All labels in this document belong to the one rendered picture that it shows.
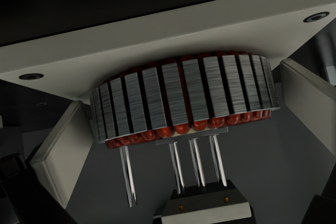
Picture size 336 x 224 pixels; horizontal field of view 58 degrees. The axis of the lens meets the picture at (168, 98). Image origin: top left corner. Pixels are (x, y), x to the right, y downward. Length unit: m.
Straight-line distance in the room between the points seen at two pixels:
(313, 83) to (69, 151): 0.13
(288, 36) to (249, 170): 0.31
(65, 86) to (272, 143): 0.34
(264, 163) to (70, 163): 0.33
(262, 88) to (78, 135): 0.11
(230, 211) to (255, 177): 0.24
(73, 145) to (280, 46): 0.13
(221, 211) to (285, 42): 0.12
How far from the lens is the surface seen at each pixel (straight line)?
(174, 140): 0.31
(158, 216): 0.42
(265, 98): 0.16
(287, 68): 0.19
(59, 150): 0.16
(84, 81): 0.17
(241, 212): 0.22
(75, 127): 0.19
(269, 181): 0.46
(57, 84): 0.17
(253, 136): 0.45
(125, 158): 0.27
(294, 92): 0.19
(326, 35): 0.24
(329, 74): 0.42
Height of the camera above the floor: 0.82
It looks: 8 degrees down
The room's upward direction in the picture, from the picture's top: 169 degrees clockwise
